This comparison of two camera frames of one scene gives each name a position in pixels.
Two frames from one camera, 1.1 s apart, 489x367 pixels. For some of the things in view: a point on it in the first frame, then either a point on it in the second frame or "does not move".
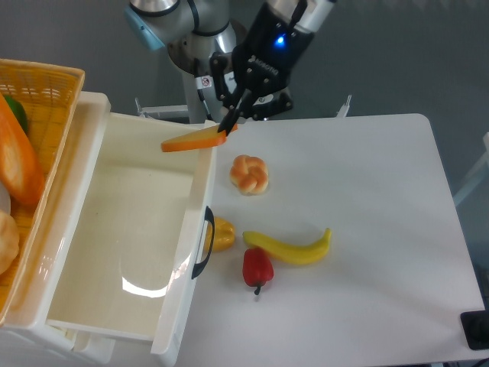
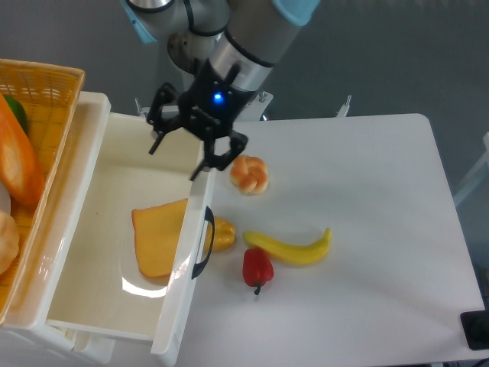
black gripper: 262,64 -> 212,103
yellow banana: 289,254 does not move
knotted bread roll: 249,174 does not move
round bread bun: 9,241 does not move
